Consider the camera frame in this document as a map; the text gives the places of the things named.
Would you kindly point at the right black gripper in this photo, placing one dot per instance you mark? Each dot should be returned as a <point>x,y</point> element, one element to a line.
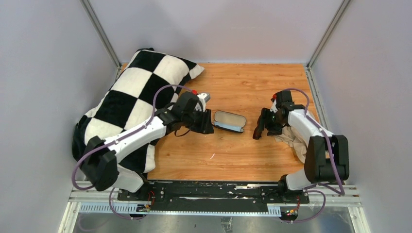
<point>276,111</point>

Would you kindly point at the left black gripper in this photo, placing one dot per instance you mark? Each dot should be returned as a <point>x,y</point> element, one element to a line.
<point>205,126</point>

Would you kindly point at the dark sunglasses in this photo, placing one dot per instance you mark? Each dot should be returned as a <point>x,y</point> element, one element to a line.
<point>261,122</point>

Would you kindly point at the black glasses case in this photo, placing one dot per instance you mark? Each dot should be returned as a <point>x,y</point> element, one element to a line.
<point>229,118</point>

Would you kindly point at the light blue cleaning cloth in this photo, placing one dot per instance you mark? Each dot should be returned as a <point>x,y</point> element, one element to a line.
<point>227,127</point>

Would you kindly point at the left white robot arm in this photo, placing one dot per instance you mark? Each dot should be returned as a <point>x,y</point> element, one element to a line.
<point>101,161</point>

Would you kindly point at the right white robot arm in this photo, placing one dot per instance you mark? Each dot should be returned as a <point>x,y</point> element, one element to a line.
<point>327,156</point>

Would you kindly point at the beige crumpled cloth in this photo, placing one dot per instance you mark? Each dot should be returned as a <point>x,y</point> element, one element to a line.
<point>293,139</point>

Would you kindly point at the black white checkered pillow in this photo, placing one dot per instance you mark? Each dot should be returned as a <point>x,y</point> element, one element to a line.
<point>150,81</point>

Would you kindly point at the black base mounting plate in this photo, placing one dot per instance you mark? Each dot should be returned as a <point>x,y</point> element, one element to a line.
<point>213,196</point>

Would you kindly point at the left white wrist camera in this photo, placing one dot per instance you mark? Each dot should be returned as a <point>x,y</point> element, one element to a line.
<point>204,97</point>

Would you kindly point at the right aluminium frame post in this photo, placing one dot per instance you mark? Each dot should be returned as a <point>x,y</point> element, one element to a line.
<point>328,33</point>

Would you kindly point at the aluminium frame post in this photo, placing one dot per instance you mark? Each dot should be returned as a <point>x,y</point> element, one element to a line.
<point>100,31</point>
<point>328,33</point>

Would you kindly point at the left aluminium frame post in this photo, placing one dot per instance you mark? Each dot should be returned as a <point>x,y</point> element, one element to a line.
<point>100,31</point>

